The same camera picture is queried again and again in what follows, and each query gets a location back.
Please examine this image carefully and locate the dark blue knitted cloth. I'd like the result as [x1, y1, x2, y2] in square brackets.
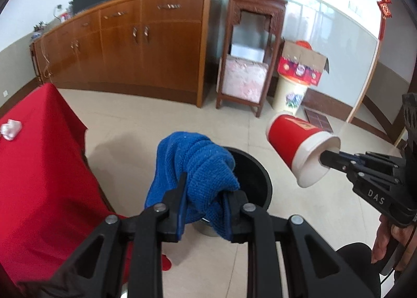
[144, 131, 240, 241]

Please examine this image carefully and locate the red paper cup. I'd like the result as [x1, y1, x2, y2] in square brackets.
[266, 112, 341, 188]

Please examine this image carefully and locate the person's right hand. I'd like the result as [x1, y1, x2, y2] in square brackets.
[371, 214, 417, 264]

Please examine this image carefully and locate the brown floor tile sample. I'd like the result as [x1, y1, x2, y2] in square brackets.
[304, 108, 334, 133]

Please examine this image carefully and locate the white floral bucket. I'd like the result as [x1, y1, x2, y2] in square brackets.
[272, 75, 309, 115]

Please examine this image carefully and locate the red cardboard box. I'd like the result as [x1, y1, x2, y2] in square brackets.
[277, 40, 330, 86]

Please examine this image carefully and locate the pink quilt package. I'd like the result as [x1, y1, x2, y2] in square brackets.
[222, 55, 268, 103]

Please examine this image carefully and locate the red tablecloth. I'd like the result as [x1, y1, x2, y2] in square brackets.
[0, 82, 172, 298]

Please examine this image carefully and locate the long wooden sideboard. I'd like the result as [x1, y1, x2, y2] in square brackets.
[30, 0, 222, 107]

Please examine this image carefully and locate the red hanging knot decoration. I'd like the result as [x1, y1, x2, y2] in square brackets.
[377, 0, 392, 42]

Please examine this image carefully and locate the white crumpled wrapper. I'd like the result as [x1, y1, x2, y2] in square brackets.
[1, 119, 22, 141]

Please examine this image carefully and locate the carved dark wooden stand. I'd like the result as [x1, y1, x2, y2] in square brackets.
[216, 0, 287, 117]

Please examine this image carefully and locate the blue white porcelain vase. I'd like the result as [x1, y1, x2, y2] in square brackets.
[31, 31, 42, 40]

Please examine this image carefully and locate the white power cable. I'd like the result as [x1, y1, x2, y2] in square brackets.
[42, 37, 53, 82]

